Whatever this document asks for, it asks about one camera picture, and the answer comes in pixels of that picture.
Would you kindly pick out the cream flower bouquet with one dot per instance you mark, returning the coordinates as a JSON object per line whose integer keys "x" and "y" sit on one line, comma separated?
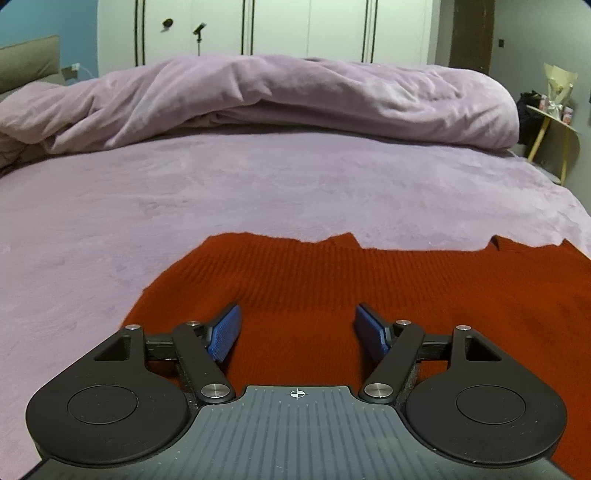
{"x": 558, "y": 81}

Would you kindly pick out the purple bed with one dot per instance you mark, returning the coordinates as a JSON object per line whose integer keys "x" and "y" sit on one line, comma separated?
{"x": 184, "y": 194}

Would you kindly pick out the brown wooden door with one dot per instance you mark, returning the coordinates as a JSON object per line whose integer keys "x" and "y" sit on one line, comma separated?
{"x": 471, "y": 32}

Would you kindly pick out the white wardrobe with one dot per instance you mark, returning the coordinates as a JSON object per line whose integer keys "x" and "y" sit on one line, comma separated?
{"x": 286, "y": 27}

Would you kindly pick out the grey padded headboard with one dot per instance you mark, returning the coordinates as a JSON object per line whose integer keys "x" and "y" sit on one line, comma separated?
{"x": 27, "y": 64}

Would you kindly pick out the microphone stand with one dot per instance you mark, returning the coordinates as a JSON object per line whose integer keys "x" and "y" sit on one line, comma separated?
{"x": 199, "y": 30}

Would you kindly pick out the black clothes pile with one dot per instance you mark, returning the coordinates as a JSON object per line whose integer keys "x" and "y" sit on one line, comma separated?
{"x": 528, "y": 117}

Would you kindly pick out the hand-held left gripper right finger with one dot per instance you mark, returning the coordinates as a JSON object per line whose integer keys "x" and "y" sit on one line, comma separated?
{"x": 371, "y": 330}

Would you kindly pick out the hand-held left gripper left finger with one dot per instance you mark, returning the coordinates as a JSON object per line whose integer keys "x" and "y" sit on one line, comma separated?
{"x": 225, "y": 332}

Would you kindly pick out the purple duvet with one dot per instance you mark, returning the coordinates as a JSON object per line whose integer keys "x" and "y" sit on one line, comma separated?
{"x": 277, "y": 97}

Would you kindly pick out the yellow side table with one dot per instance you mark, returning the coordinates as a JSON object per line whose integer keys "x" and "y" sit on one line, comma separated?
{"x": 570, "y": 143}

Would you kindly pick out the red knit cardigan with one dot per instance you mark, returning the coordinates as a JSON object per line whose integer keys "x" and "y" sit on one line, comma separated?
{"x": 300, "y": 286}

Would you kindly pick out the dark round wall hook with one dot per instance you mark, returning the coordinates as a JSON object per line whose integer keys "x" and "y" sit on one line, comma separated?
{"x": 167, "y": 23}

